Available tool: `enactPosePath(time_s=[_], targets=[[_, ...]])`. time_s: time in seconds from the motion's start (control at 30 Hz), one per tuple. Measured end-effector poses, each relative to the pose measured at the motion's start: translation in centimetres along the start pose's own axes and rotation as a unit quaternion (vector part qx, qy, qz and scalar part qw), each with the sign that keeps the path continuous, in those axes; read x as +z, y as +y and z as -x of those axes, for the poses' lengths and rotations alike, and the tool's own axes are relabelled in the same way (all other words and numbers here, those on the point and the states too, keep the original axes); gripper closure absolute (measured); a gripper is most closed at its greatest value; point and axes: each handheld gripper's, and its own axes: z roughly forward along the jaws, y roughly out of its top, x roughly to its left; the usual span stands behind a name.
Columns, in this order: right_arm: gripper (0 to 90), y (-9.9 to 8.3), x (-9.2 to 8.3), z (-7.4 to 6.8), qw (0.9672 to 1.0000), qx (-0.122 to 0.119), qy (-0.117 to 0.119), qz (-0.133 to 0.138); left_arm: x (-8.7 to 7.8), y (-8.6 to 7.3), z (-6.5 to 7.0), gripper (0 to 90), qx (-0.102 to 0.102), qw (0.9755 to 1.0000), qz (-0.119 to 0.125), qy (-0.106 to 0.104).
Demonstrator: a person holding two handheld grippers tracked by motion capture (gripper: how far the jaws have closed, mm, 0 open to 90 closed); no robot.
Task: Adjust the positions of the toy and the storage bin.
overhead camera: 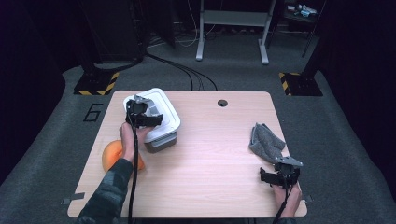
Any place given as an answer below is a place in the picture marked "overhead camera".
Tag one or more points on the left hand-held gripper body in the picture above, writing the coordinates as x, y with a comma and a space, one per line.
136, 109

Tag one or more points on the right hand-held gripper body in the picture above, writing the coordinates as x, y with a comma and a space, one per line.
289, 172

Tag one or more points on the clear grey storage box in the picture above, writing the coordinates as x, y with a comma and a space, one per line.
163, 144

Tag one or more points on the grey towel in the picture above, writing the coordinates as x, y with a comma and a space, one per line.
266, 143

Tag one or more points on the orange plush toy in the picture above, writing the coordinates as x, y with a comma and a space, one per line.
110, 155

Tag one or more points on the person's left hand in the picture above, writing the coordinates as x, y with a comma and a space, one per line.
128, 143

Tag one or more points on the person's right hand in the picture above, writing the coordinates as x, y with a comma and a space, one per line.
291, 202

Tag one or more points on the grey tape piece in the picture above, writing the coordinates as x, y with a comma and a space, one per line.
308, 198
74, 196

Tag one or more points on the black stand base striped tape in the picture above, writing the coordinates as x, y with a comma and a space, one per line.
93, 84
303, 85

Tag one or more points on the dark cabinet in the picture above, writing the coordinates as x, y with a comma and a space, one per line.
112, 31

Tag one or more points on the dark metal rack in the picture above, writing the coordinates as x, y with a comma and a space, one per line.
313, 34

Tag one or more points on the white blue clutter pile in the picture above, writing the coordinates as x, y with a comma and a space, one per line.
303, 10

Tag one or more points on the white metal desk frame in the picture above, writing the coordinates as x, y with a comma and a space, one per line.
233, 18

